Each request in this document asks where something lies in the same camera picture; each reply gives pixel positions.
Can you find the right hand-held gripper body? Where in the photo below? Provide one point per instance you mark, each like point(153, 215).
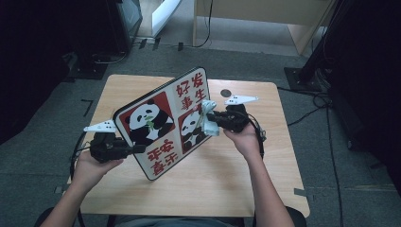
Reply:
point(235, 119)

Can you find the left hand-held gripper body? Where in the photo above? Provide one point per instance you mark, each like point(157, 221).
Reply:
point(107, 148)

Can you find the light blue cloth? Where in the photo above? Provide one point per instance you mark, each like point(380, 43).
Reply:
point(209, 123)

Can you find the panda print board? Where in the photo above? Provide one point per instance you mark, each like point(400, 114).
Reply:
point(157, 132)

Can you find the person's right hand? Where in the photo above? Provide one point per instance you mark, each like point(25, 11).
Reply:
point(246, 142)

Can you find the person's left hand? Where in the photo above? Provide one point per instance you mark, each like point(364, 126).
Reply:
point(91, 171)

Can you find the dark round table grommet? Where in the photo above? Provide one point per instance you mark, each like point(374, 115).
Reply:
point(226, 93)

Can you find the grey tape strip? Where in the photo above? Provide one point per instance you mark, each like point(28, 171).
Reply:
point(59, 189)
point(302, 193)

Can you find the person's grey-blue pants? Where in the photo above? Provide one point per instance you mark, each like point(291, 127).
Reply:
point(176, 222)

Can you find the black floor base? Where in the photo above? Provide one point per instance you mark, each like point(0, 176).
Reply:
point(85, 67)

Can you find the black stand with base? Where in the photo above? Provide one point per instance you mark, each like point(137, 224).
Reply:
point(307, 72)

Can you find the light wooden cabinet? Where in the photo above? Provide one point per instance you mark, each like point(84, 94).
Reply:
point(252, 11)

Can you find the white panel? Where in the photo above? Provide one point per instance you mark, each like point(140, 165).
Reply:
point(164, 14)

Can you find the dark monitor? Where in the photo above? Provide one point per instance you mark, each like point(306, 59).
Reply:
point(126, 19)

